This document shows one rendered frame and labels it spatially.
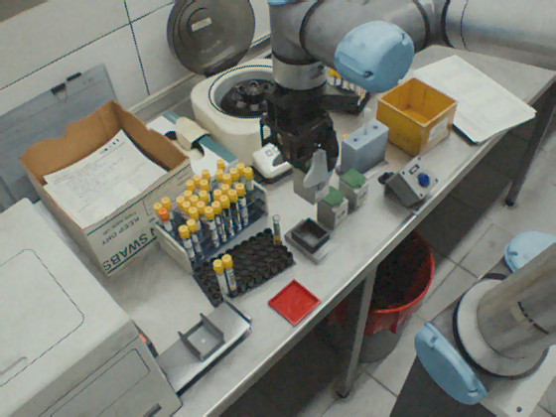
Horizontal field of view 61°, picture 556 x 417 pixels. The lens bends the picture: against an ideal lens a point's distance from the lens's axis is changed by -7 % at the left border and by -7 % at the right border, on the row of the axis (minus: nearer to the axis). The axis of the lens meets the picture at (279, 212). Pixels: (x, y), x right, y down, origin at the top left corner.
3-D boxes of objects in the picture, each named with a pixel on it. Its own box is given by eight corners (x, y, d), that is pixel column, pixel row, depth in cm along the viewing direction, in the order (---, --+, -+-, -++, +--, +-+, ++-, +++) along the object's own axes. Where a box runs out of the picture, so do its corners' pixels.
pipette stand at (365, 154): (357, 188, 106) (360, 153, 99) (335, 170, 110) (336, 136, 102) (388, 166, 110) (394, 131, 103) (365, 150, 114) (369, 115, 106)
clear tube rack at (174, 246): (191, 275, 94) (184, 253, 88) (160, 245, 99) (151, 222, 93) (269, 213, 103) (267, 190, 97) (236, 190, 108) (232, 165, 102)
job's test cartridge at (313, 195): (313, 206, 85) (313, 180, 80) (292, 192, 87) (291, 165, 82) (329, 193, 86) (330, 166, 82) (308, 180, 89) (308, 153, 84)
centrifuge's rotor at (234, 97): (245, 145, 109) (242, 119, 103) (209, 110, 117) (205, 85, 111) (302, 116, 114) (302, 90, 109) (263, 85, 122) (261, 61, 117)
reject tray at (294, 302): (295, 327, 86) (295, 325, 85) (267, 304, 89) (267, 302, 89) (321, 302, 89) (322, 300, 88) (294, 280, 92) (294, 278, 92)
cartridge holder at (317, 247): (318, 264, 94) (319, 253, 92) (284, 238, 99) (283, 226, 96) (337, 247, 97) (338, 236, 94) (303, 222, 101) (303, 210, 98)
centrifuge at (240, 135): (254, 195, 106) (249, 151, 97) (187, 124, 122) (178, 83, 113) (341, 146, 115) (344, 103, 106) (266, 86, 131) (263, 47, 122)
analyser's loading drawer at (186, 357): (159, 411, 75) (151, 399, 71) (135, 382, 78) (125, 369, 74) (253, 328, 84) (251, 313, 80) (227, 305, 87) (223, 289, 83)
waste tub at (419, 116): (417, 161, 111) (424, 127, 103) (372, 132, 118) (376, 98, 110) (451, 134, 116) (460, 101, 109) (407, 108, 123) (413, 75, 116)
